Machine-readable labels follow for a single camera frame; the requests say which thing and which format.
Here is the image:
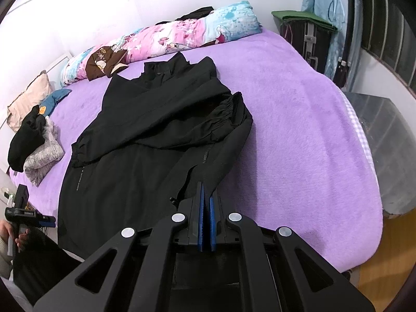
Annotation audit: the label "purple bed blanket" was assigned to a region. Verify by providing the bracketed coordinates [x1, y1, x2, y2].
[8, 28, 384, 272]

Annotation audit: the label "black suitcase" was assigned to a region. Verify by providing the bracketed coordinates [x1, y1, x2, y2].
[279, 19, 339, 72]

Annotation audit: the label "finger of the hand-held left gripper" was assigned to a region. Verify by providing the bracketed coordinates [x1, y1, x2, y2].
[35, 215, 56, 229]

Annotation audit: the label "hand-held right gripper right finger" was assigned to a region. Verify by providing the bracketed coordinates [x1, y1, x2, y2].
[210, 192, 374, 312]

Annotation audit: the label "black folded clothes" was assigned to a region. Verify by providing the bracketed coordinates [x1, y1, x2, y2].
[7, 105, 46, 173]

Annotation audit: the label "black jacket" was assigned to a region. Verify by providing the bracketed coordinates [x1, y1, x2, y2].
[58, 52, 254, 261]

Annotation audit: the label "blue pillow with orange prints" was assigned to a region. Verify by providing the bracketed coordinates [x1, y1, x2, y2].
[39, 88, 73, 118]

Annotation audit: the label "metal window grille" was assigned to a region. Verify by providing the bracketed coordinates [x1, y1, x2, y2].
[348, 0, 416, 92]

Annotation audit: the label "black bag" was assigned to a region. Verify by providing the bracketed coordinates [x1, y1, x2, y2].
[333, 57, 353, 88]

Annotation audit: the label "black garment on quilt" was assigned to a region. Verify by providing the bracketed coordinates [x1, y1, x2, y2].
[155, 6, 215, 25]

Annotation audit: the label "green cloth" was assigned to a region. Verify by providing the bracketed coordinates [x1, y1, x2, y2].
[271, 9, 339, 34]

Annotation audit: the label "person's left hand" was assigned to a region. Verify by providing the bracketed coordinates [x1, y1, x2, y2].
[16, 229, 31, 252]

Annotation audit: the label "lilac checked bed sheet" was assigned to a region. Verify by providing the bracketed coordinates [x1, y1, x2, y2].
[344, 96, 379, 186]

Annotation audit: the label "person's left forearm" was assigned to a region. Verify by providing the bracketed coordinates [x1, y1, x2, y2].
[0, 219, 15, 280]

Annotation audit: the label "beige pillow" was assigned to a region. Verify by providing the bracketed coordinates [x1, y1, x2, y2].
[7, 70, 54, 133]

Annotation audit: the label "brown printed garment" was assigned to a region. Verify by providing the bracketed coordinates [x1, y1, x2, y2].
[85, 46, 130, 82]

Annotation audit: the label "light blue curtain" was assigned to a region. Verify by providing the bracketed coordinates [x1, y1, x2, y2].
[301, 0, 361, 82]

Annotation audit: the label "grey knit garment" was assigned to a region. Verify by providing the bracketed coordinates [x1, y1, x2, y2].
[23, 117, 66, 187]

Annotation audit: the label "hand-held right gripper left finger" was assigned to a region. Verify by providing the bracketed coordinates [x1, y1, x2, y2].
[32, 182, 206, 312]

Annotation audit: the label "floral pink blue quilt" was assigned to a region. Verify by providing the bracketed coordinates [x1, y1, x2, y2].
[62, 2, 263, 83]

